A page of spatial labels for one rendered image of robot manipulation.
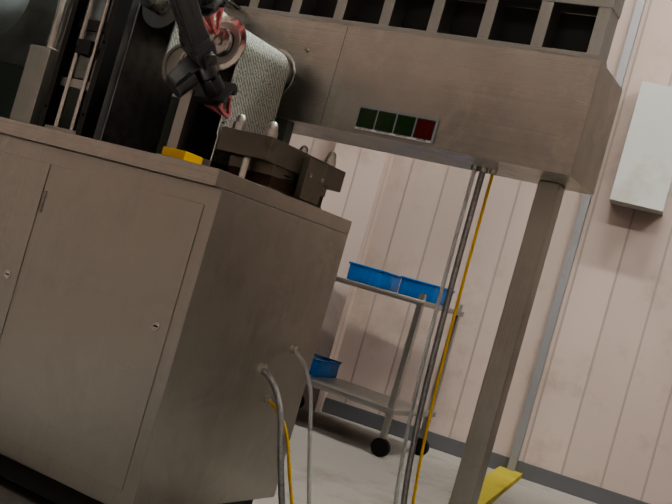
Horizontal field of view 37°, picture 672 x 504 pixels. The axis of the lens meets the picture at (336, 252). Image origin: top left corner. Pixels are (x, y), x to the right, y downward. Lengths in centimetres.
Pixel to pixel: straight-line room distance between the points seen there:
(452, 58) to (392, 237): 281
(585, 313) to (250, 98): 293
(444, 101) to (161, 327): 99
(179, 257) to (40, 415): 53
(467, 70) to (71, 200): 108
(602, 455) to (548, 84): 295
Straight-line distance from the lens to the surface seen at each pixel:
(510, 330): 269
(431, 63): 275
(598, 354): 524
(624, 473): 526
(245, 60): 267
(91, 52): 280
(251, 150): 250
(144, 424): 230
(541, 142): 258
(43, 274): 254
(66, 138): 253
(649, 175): 517
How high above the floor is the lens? 74
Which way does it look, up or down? 1 degrees up
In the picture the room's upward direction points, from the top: 16 degrees clockwise
